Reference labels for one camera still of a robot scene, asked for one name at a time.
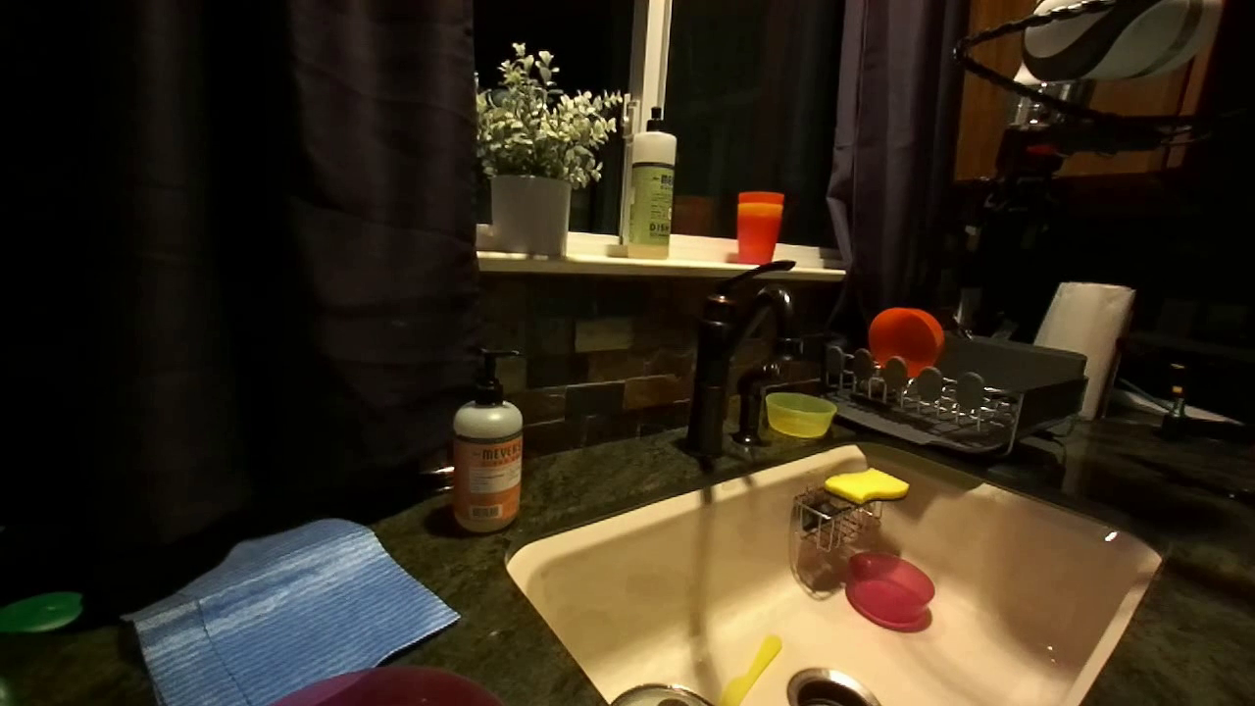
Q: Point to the soap pump bottle orange label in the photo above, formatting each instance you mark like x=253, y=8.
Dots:
x=489, y=465

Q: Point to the green plastic lid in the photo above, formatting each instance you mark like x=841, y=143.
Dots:
x=40, y=613

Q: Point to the green dish soap bottle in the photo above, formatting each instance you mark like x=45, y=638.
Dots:
x=649, y=198

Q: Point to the white window frame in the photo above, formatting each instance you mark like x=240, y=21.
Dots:
x=653, y=52

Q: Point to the wide dark curtain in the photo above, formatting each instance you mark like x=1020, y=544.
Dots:
x=259, y=261

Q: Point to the dark bronze faucet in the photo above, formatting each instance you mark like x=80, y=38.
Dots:
x=715, y=353

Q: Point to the yellow plastic utensil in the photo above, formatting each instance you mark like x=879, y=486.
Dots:
x=751, y=669

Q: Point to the narrow purple curtain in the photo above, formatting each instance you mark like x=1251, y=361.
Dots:
x=894, y=158

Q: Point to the purple plastic bowl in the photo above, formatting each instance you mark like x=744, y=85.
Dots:
x=392, y=687

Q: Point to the metal sponge caddy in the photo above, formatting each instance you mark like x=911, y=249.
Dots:
x=830, y=544

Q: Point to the white paper towel roll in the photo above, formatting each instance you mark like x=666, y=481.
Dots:
x=1087, y=338

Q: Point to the pink bowl in sink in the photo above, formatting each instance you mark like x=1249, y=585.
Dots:
x=889, y=595

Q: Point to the orange plastic bowl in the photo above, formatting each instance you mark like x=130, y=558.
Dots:
x=909, y=338

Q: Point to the orange plastic cup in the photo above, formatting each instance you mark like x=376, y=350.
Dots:
x=760, y=228

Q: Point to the yellow sponge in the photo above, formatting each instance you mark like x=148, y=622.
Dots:
x=866, y=483

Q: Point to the cream sink basin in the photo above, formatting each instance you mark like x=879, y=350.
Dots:
x=1020, y=575

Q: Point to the white window sill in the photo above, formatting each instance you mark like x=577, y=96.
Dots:
x=706, y=257

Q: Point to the blue dish cloth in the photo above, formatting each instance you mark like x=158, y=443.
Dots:
x=287, y=610

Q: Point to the potted plant white pot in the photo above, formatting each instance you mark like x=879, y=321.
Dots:
x=532, y=215

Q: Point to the grey dish rack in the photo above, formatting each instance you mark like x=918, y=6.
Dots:
x=1006, y=379

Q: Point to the small yellow bowl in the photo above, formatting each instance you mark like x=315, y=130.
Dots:
x=803, y=415

